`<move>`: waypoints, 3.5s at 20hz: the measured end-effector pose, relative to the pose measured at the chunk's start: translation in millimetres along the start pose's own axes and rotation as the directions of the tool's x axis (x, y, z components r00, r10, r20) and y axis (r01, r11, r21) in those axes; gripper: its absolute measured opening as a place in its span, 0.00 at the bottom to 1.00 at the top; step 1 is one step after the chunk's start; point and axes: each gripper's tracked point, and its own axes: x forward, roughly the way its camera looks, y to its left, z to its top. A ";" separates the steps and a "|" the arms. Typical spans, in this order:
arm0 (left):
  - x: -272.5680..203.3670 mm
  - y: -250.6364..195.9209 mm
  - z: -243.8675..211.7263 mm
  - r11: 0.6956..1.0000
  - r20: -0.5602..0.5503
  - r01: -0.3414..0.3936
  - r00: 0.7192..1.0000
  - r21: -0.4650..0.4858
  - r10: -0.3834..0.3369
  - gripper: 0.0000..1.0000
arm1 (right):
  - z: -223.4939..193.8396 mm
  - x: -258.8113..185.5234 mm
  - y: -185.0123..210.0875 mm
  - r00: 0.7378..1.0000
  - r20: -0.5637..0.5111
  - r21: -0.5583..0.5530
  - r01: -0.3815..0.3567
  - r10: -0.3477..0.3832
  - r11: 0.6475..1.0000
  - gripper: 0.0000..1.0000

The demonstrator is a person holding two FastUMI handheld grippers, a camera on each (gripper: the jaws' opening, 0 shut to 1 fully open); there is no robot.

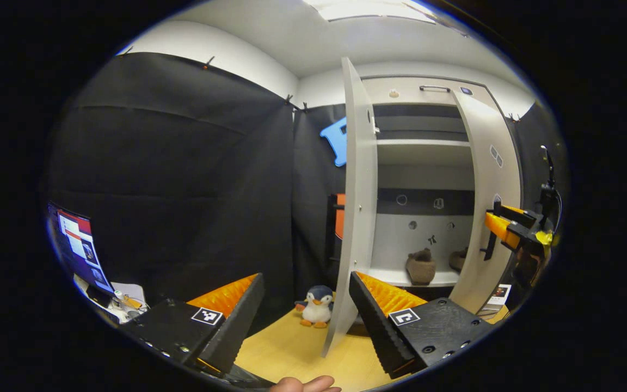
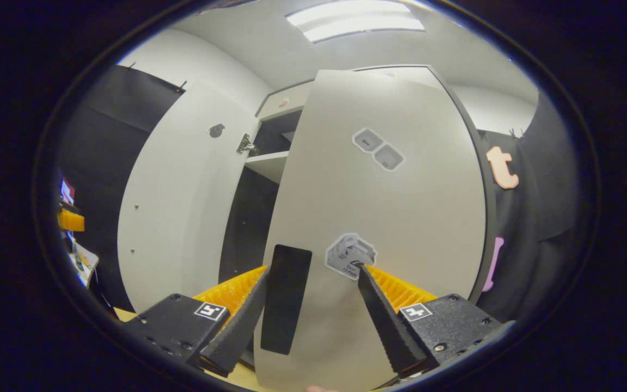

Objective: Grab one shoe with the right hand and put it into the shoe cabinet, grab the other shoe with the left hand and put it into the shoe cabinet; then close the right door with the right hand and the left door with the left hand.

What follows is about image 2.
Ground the red white object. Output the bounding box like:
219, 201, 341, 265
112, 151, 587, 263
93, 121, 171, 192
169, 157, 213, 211
59, 177, 76, 206

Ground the black backdrop cloth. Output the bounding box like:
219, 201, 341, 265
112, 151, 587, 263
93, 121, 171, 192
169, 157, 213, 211
477, 90, 586, 322
55, 64, 186, 314

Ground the white shoe cabinet door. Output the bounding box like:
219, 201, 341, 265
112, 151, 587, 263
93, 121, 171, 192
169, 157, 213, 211
254, 68, 496, 390
118, 82, 262, 314

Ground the ceiling light panel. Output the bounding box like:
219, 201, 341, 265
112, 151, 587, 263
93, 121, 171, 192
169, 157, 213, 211
285, 0, 426, 43

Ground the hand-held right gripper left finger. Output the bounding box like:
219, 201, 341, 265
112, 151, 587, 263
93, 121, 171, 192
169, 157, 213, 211
123, 265, 271, 377

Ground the white flat object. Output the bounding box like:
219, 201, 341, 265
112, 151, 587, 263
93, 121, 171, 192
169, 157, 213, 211
67, 240, 100, 288

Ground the white shoe cabinet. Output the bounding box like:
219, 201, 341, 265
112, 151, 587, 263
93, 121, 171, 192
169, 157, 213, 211
218, 64, 499, 305

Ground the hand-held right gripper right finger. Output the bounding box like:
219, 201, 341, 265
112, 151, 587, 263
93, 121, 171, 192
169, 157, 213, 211
357, 264, 515, 379

